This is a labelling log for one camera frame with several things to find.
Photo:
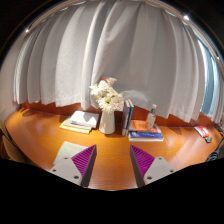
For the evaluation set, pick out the window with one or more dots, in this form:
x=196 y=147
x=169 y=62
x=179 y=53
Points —
x=208 y=80

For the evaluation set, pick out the white ceramic vase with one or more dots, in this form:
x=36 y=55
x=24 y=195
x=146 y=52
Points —
x=107 y=123

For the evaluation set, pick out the blue upright book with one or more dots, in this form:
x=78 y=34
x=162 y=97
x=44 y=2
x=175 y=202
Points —
x=130 y=113

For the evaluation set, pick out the dark chair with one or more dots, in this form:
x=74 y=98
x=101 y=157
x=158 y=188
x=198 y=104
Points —
x=216 y=153

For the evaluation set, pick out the white thick book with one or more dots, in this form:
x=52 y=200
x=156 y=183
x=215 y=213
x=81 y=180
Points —
x=85 y=118

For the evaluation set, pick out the wooden chair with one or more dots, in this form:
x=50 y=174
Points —
x=11 y=150

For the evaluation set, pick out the red booklet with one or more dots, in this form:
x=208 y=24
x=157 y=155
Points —
x=201 y=131

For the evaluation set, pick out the white flower bouquet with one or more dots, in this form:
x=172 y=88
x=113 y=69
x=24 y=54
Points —
x=106 y=95

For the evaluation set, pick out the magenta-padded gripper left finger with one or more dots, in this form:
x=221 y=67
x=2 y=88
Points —
x=75 y=169

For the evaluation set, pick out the white curtain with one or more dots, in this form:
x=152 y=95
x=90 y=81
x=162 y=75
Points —
x=100 y=50

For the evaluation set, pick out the small dark object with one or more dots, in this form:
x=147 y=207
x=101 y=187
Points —
x=208 y=139

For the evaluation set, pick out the dark upright book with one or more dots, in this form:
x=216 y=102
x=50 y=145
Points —
x=124 y=118

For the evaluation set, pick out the clear bottle with green cap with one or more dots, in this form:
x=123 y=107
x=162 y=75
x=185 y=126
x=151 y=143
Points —
x=151 y=120

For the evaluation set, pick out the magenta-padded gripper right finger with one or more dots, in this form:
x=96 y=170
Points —
x=151 y=169

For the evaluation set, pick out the orange flat book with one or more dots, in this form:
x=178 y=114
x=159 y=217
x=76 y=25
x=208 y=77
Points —
x=140 y=125

